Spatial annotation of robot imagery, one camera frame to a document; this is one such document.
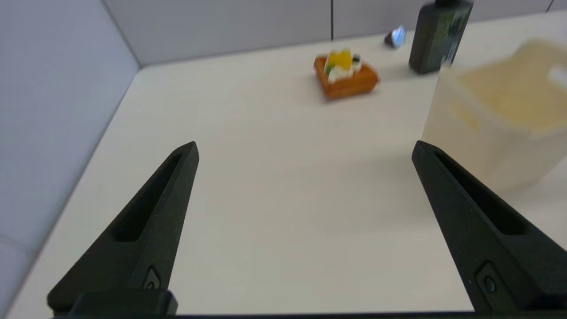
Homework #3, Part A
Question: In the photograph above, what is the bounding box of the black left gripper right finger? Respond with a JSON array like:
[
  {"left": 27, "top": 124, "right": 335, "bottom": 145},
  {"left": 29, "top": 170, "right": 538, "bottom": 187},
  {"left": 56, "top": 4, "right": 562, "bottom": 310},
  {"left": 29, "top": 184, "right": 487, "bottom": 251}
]
[{"left": 412, "top": 140, "right": 567, "bottom": 314}]

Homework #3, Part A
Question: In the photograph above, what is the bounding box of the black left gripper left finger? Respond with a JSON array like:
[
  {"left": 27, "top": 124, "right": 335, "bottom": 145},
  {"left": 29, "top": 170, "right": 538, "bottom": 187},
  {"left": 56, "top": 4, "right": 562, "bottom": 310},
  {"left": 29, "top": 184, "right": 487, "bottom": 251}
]
[{"left": 46, "top": 141, "right": 200, "bottom": 313}]

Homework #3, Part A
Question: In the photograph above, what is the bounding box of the cream plastic storage bin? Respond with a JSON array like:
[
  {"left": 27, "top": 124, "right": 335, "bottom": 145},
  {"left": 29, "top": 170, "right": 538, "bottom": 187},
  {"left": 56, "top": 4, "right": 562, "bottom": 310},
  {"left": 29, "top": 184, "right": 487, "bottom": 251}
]
[{"left": 420, "top": 39, "right": 567, "bottom": 196}]

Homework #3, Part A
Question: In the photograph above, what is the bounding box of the dark bottle with black cap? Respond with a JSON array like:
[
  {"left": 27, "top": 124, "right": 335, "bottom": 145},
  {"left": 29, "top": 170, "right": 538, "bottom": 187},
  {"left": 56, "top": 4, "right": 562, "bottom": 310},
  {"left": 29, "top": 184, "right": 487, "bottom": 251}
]
[{"left": 408, "top": 0, "right": 475, "bottom": 75}]

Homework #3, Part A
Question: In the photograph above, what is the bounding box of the orange toy cake slice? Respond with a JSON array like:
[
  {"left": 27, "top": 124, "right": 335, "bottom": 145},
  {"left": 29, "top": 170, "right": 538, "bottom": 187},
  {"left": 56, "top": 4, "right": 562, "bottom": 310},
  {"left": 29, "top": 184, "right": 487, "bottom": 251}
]
[{"left": 313, "top": 48, "right": 381, "bottom": 101}]

